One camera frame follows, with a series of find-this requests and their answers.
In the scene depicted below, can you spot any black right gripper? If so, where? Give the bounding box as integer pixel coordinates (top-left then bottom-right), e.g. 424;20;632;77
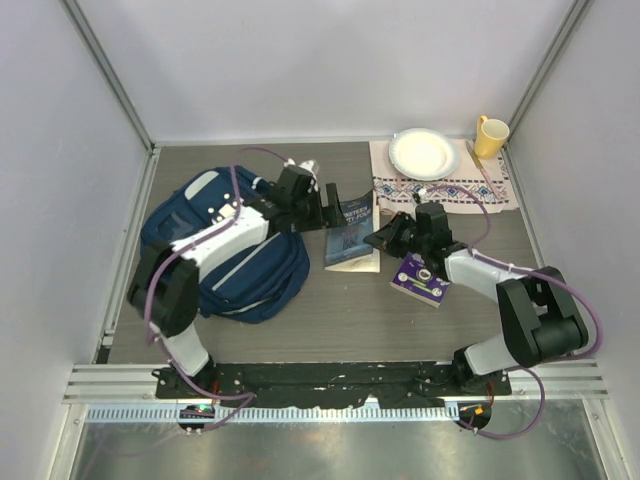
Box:
365;211;429;259

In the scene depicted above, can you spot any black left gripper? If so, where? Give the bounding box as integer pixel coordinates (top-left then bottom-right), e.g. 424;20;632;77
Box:
289;183;345;234

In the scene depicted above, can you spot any dark blue Nineteen Eighty-Four book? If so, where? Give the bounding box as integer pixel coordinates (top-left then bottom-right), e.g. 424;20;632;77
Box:
324;190;380;273

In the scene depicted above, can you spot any purple paperback book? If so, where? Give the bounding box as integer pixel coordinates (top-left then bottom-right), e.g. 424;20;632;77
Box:
390;253;450;308

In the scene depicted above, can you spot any navy blue student backpack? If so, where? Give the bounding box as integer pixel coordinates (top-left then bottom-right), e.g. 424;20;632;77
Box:
140;167;310;324

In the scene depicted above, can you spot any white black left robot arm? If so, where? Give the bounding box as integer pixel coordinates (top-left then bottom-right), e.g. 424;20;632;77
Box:
127;161;346;399

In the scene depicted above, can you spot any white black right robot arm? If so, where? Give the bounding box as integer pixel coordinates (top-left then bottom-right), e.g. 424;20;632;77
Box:
364;202;589;395

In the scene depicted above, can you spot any patterned white placemat cloth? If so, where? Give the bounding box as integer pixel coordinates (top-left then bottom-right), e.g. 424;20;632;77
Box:
369;139;519;215

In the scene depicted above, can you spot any white paper plate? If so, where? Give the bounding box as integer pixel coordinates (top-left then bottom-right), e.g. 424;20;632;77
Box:
388;128;460;181

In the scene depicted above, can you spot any yellow mug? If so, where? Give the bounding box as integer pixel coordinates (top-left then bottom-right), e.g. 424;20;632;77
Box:
474;115;510;159

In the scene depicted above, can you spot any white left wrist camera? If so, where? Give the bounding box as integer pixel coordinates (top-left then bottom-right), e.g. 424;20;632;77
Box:
283;158;320;191

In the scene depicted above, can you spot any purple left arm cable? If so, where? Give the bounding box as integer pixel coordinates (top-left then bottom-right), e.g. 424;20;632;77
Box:
143;146;296;401

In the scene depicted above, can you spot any pink handled knife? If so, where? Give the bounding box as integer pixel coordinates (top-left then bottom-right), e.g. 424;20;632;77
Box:
466;140;502;200

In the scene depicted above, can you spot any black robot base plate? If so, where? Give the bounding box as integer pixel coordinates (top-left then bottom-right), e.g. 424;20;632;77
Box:
155;360;514;409

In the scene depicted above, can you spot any aluminium front rail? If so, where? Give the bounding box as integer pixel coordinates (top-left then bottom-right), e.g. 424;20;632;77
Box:
63;359;609;404

